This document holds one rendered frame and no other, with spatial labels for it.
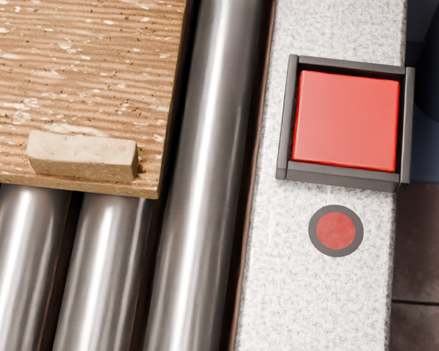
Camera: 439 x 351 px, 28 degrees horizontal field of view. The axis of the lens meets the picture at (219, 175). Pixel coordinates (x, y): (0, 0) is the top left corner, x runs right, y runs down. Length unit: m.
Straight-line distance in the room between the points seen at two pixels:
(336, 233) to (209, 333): 0.09
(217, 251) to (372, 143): 0.11
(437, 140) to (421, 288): 0.27
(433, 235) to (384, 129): 1.00
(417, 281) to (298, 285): 0.99
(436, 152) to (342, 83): 1.03
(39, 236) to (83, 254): 0.03
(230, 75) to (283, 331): 0.16
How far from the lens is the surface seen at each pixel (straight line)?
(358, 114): 0.52
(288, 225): 0.50
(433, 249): 1.50
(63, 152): 0.47
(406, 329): 1.46
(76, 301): 0.49
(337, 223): 0.51
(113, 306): 0.49
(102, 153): 0.47
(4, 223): 0.51
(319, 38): 0.56
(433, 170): 1.54
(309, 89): 0.52
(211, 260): 0.49
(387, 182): 0.50
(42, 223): 0.51
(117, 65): 0.52
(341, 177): 0.50
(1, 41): 0.54
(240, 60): 0.55
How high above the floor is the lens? 1.39
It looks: 67 degrees down
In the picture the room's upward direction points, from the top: 1 degrees clockwise
